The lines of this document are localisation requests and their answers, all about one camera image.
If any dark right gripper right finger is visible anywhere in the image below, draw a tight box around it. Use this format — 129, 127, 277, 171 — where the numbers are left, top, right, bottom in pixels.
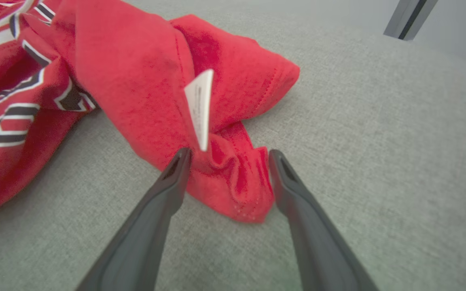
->
269, 149, 380, 291

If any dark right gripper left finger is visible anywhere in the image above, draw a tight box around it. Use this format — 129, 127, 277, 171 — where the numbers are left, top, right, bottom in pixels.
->
75, 148, 193, 291

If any red and white jersey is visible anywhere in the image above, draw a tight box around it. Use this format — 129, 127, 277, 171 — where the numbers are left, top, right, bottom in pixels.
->
0, 0, 300, 241

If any grey partition joint post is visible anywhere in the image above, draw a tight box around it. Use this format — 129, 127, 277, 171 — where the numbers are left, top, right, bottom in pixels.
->
383, 0, 440, 41

